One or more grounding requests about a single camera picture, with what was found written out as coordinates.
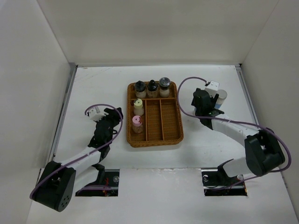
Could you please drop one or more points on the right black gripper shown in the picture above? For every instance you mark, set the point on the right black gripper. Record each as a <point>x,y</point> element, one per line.
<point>213,100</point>

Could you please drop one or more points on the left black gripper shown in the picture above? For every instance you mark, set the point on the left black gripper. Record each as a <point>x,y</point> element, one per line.
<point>113,115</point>

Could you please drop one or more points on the yellow cap spice bottle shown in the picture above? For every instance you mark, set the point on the yellow cap spice bottle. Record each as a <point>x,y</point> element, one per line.
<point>138,107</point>

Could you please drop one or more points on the pink cap spice bottle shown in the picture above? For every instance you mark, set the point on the pink cap spice bottle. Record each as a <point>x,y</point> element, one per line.
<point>137,125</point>

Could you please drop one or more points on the black cap white spice bottle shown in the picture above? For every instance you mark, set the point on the black cap white spice bottle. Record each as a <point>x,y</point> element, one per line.
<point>140,89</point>

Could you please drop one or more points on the black nozzle cap bottle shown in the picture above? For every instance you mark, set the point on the black nozzle cap bottle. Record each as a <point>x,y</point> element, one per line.
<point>152,89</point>

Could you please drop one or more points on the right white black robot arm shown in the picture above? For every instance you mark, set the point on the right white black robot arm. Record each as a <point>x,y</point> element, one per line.
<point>262,150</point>

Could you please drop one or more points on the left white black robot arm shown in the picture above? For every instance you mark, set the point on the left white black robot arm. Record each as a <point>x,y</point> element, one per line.
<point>55,186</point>

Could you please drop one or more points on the brown wicker divided tray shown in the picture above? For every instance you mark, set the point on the brown wicker divided tray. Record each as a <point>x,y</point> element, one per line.
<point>161,121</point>

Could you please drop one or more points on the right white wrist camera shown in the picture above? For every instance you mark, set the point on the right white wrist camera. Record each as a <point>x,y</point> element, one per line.
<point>212,88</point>

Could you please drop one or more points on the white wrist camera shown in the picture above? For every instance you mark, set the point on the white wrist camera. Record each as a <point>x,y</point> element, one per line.
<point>94,113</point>
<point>212,88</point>

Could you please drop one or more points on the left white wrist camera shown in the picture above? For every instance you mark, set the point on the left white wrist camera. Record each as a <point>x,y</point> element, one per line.
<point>94,113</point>

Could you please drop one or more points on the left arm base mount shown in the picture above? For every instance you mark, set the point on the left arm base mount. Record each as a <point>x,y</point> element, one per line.
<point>97,181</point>

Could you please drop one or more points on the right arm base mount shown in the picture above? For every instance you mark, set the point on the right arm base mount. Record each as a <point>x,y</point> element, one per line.
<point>217,183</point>

